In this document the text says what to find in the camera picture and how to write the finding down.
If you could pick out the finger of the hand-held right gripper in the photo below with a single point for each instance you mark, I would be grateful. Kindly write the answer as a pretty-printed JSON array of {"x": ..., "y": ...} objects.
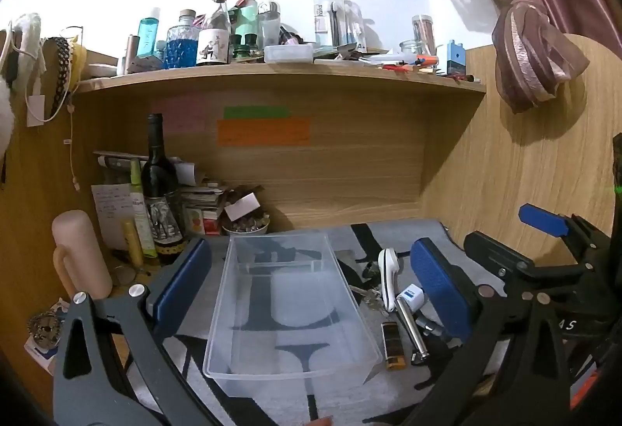
[
  {"x": 542, "y": 219},
  {"x": 491, "y": 253}
]

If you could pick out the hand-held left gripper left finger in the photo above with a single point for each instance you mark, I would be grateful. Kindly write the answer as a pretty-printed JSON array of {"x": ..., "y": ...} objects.
[{"x": 187, "y": 275}]

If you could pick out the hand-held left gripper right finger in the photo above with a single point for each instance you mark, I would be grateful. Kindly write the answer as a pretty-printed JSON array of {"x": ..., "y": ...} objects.
[{"x": 437, "y": 290}]

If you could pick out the white charger plug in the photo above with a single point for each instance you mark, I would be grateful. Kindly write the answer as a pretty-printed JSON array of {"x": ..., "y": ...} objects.
[{"x": 410, "y": 295}]

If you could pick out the silver metal rod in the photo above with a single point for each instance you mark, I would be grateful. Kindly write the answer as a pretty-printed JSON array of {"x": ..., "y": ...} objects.
[{"x": 410, "y": 328}]

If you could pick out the white handheld massager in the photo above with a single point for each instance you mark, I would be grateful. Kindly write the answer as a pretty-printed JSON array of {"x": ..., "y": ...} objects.
[{"x": 388, "y": 270}]

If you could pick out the black and yellow lighter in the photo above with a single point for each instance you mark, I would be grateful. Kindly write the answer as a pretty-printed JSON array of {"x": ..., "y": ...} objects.
[{"x": 392, "y": 348}]

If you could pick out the clear plastic container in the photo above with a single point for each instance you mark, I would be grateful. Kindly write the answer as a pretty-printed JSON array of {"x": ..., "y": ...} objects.
[{"x": 291, "y": 309}]

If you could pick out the small clear glass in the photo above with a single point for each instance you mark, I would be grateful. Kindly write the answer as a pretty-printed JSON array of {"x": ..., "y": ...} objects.
[{"x": 124, "y": 275}]

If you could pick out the yellow tube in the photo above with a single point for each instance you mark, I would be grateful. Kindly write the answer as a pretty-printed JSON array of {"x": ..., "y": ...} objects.
[{"x": 132, "y": 241}]

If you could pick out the bunch of keys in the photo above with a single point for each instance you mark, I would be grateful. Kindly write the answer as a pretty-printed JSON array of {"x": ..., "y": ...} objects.
[{"x": 371, "y": 295}]

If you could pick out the green and white tube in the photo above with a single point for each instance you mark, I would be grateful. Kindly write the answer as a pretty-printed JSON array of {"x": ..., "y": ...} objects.
[{"x": 141, "y": 221}]

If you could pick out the stack of books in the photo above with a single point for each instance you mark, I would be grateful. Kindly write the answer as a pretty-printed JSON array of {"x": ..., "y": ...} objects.
[{"x": 199, "y": 202}]

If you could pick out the bowl of stones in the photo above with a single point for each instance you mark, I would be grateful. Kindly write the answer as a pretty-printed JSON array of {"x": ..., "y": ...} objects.
[{"x": 245, "y": 226}]

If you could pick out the white card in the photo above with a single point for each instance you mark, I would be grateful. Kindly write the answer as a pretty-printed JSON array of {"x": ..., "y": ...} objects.
[{"x": 242, "y": 207}]

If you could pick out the dark wine bottle elephant label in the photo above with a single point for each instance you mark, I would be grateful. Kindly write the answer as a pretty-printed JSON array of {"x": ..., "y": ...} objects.
[{"x": 158, "y": 183}]

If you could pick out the handwritten paper note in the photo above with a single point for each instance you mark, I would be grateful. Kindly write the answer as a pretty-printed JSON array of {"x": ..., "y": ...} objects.
[{"x": 109, "y": 212}]

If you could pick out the rolled newspaper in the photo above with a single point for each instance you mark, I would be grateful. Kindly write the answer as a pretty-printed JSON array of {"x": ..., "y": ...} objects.
[{"x": 182, "y": 170}]

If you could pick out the cream cylinder mug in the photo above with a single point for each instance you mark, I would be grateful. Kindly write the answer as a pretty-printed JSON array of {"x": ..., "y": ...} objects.
[{"x": 80, "y": 246}]

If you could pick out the grey printed mat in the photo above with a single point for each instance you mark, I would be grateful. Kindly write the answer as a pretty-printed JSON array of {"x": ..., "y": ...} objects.
[{"x": 340, "y": 387}]

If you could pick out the metal gear ornament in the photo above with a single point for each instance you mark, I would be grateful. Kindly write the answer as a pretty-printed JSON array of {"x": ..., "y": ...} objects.
[{"x": 44, "y": 328}]

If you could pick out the pink sticky note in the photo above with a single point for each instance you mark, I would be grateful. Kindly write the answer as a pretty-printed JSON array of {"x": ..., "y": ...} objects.
[{"x": 180, "y": 115}]

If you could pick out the orange sticky note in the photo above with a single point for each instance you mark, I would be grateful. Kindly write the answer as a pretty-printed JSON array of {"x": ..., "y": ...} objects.
[{"x": 262, "y": 132}]

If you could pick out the green sticky note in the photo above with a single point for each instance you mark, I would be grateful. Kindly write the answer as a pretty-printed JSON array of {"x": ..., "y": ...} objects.
[{"x": 257, "y": 112}]

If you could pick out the pink curtain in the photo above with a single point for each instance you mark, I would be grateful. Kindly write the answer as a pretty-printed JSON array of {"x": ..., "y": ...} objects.
[{"x": 529, "y": 42}]

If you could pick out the blue box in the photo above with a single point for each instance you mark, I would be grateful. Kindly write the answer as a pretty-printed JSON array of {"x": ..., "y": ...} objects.
[{"x": 456, "y": 59}]

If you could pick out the small glass jar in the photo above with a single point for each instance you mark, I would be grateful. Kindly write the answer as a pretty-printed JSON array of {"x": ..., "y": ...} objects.
[{"x": 410, "y": 50}]

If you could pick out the wooden shelf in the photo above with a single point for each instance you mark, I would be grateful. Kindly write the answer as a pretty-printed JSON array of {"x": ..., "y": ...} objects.
[{"x": 272, "y": 76}]

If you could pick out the tall glass jar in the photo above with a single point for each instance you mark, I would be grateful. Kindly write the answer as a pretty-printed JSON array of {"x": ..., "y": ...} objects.
[{"x": 422, "y": 34}]

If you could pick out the glass bottle blue liquid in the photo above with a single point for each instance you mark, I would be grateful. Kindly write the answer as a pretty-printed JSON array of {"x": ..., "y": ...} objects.
[{"x": 182, "y": 46}]

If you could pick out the corked clear bottle white label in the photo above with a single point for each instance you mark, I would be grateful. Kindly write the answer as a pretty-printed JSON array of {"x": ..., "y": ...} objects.
[{"x": 214, "y": 42}]

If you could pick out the teal mouthwash bottle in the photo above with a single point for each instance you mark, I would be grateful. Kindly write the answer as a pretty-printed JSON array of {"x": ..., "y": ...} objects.
[{"x": 147, "y": 37}]

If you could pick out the black lace headband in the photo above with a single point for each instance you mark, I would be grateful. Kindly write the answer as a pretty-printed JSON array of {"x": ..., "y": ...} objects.
[{"x": 62, "y": 66}]

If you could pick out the white plastic box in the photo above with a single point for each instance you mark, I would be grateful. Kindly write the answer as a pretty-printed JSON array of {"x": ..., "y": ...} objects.
[{"x": 289, "y": 54}]

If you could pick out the white fluffy cloth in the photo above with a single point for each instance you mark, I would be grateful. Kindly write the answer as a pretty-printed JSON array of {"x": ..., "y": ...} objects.
[{"x": 7, "y": 105}]

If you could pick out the mint green pump bottle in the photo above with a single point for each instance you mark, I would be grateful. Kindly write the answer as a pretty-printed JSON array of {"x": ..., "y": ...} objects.
[{"x": 248, "y": 17}]

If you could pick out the clear blister pack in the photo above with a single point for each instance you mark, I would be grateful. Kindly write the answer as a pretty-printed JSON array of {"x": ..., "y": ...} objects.
[{"x": 335, "y": 22}]

